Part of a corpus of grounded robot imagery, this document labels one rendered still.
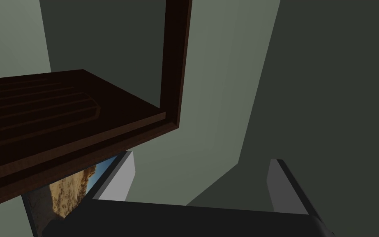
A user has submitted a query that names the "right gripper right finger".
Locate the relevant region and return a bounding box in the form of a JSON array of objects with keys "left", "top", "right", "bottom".
[{"left": 266, "top": 158, "right": 325, "bottom": 224}]

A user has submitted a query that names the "dark brown wooden door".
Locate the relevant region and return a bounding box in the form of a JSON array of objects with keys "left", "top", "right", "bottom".
[{"left": 0, "top": 69, "right": 166, "bottom": 176}]

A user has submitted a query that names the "framed landscape picture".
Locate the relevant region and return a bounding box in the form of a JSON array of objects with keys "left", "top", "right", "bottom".
[{"left": 21, "top": 156, "right": 118, "bottom": 237}]

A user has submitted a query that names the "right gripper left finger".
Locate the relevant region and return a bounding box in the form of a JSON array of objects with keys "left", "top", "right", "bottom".
[{"left": 92, "top": 151, "right": 136, "bottom": 202}]

